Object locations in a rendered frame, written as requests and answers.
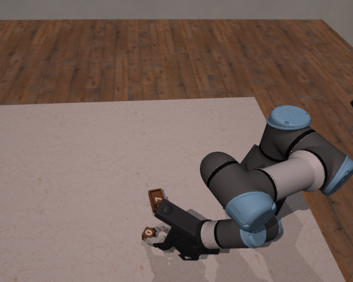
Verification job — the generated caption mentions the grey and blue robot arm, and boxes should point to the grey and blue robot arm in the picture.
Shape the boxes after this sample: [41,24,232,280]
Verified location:
[154,105,353,249]

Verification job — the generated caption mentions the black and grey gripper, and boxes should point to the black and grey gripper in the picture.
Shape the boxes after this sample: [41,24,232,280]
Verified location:
[145,220,220,261]

